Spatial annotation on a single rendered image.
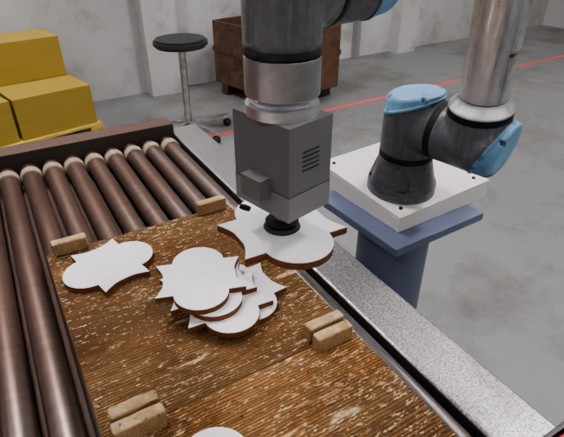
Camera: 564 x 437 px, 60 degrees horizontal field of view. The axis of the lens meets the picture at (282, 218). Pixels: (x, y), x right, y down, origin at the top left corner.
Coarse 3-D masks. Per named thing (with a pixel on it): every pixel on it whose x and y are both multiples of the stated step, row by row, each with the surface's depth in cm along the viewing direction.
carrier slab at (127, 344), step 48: (144, 240) 89; (192, 240) 89; (144, 288) 77; (288, 288) 77; (96, 336) 68; (144, 336) 68; (192, 336) 68; (240, 336) 68; (288, 336) 68; (96, 384) 61; (144, 384) 61; (192, 384) 61
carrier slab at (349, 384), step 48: (240, 384) 61; (288, 384) 61; (336, 384) 61; (384, 384) 61; (192, 432) 56; (240, 432) 56; (288, 432) 56; (336, 432) 56; (384, 432) 56; (432, 432) 56
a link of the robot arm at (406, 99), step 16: (400, 96) 95; (416, 96) 94; (432, 96) 93; (384, 112) 100; (400, 112) 95; (416, 112) 94; (432, 112) 93; (384, 128) 101; (400, 128) 97; (416, 128) 95; (384, 144) 102; (400, 144) 99; (416, 144) 96
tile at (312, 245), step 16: (256, 208) 60; (224, 224) 57; (240, 224) 57; (256, 224) 57; (304, 224) 57; (320, 224) 57; (336, 224) 57; (240, 240) 54; (256, 240) 54; (272, 240) 54; (288, 240) 54; (304, 240) 54; (320, 240) 54; (256, 256) 52; (272, 256) 52; (288, 256) 52; (304, 256) 52; (320, 256) 52
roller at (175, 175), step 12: (144, 144) 131; (156, 144) 130; (156, 156) 124; (156, 168) 124; (168, 168) 118; (168, 180) 116; (180, 180) 112; (180, 192) 110; (192, 192) 107; (192, 204) 105
